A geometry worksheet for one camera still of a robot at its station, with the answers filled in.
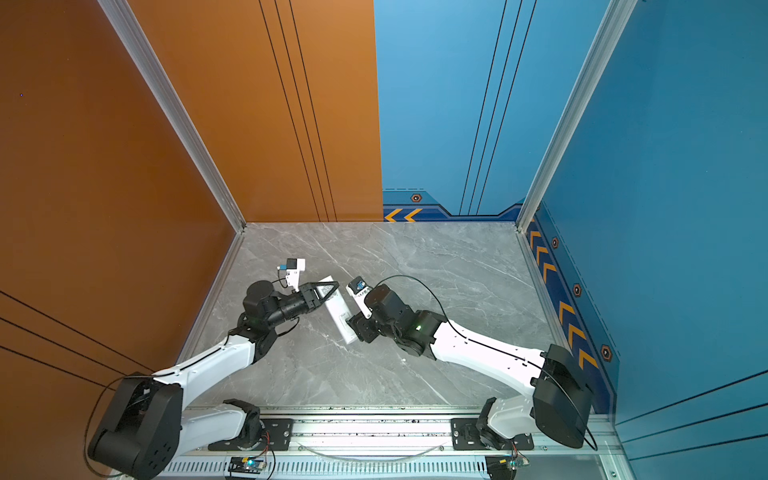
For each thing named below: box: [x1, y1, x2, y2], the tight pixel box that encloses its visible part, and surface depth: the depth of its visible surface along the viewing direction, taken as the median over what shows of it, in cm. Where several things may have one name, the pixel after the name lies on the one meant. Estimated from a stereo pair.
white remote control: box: [319, 275, 357, 345], surface depth 77 cm
